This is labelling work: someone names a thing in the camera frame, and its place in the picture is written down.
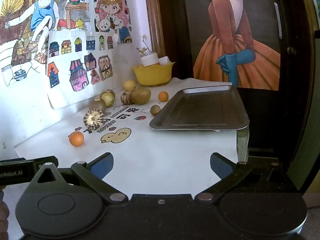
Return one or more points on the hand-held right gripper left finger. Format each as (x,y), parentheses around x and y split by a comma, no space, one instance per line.
(102,166)

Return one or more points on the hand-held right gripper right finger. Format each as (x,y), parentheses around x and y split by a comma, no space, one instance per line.
(220,166)

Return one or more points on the large orange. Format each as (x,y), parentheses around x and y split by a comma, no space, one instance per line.
(76,138)

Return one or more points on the striped cream melon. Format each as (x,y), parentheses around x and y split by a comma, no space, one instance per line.
(93,120)

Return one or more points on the brown pear with sticker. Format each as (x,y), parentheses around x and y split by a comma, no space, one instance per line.
(97,105)

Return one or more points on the metal tray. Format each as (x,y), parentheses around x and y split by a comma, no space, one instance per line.
(200,107)

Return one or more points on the yellow-green round fruit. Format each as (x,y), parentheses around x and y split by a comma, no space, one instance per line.
(108,99)

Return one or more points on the striped garlic bulb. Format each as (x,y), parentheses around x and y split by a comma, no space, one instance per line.
(126,98)

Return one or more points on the brownish yellow round fruit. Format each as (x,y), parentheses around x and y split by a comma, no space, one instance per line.
(111,92)

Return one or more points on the small olive round fruit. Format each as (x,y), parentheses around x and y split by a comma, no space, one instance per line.
(155,110)

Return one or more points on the brown potato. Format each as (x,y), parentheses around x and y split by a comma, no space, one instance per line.
(141,95)

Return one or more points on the small orange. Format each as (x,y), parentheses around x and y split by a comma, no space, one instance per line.
(163,96)

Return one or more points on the person's left hand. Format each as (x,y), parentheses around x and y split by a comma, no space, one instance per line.
(3,215)

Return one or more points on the yellow lemon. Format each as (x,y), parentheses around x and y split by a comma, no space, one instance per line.
(129,85)

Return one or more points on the colourful houses drawing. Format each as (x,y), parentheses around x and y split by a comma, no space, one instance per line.
(75,80)

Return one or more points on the yellow plastic bowl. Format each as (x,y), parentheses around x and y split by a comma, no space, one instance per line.
(152,76)

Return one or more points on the orange jar with white lid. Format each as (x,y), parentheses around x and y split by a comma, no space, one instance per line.
(149,59)

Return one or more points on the white paper roll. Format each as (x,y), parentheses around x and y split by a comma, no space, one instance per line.
(164,60)

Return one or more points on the yellow flower twig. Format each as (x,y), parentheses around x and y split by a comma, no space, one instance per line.
(143,46)

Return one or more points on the orange dress woman poster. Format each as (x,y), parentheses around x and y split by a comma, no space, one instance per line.
(232,30)

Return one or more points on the boy with fan drawing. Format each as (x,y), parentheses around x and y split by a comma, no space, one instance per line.
(27,30)

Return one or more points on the girl with teddy drawing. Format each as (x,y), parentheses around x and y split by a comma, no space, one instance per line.
(112,10)

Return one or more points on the dark wooden frame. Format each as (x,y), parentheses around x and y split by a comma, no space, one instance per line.
(297,80)

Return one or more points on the brown wooden post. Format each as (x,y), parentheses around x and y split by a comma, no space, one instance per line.
(152,17)

